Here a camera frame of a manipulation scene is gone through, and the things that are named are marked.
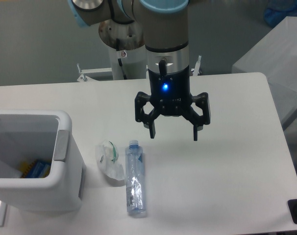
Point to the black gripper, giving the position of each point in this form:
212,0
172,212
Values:
171,96

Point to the clear plastic water bottle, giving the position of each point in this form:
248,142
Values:
135,180

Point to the clear plastic wrapper trash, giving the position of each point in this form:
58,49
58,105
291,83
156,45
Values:
107,156

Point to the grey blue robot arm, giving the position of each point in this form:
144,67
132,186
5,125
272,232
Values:
164,24

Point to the white plastic trash can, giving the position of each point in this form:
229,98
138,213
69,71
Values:
28,135

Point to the silver right clamp bolt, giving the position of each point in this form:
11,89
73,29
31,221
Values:
196,71

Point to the grey covered side table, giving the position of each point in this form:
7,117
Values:
275,56

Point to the blue plastic bag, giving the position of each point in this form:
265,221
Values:
278,10

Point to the blue yellow box in bin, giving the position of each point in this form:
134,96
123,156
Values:
35,169

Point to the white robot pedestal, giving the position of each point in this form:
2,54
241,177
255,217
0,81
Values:
126,47

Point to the white left mounting bracket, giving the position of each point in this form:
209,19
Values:
89,75

